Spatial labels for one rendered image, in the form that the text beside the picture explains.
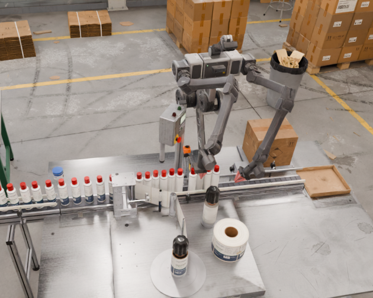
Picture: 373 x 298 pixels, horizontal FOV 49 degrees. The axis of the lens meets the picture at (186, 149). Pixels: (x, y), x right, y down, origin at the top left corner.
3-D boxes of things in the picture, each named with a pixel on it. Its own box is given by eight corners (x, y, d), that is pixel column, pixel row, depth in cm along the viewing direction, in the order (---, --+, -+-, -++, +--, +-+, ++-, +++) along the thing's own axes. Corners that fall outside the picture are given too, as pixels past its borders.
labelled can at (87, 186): (85, 204, 256) (82, 181, 243) (85, 198, 260) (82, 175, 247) (93, 203, 257) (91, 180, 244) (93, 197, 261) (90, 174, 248)
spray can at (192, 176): (188, 194, 268) (190, 172, 255) (186, 188, 272) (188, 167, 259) (196, 193, 269) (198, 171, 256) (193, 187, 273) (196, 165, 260)
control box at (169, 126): (158, 142, 244) (158, 116, 232) (170, 127, 256) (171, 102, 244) (173, 147, 241) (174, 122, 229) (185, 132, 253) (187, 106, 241)
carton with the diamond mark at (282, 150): (251, 168, 296) (258, 140, 278) (241, 148, 313) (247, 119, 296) (289, 165, 302) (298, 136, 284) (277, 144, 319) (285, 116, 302)
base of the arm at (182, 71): (187, 80, 280) (189, 65, 273) (191, 87, 275) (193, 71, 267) (176, 82, 278) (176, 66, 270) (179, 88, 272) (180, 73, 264)
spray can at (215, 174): (211, 192, 271) (215, 169, 258) (208, 187, 275) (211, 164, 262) (218, 190, 273) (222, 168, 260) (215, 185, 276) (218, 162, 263)
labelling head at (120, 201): (114, 216, 249) (112, 187, 233) (113, 201, 259) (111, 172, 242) (137, 214, 252) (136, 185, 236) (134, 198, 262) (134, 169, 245)
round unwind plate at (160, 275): (154, 302, 209) (154, 301, 208) (147, 252, 231) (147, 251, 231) (211, 293, 215) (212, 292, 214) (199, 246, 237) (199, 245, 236)
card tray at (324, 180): (310, 197, 280) (311, 193, 278) (295, 171, 299) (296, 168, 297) (349, 193, 286) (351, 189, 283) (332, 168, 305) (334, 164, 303)
